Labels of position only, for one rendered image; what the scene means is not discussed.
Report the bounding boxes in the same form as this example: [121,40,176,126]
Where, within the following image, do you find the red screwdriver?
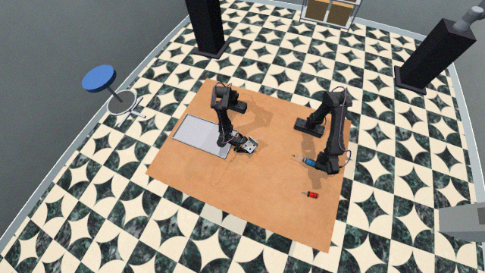
[307,192,318,199]

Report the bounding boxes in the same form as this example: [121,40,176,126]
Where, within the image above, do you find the blue electric screwdriver barrel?
[300,158,315,168]

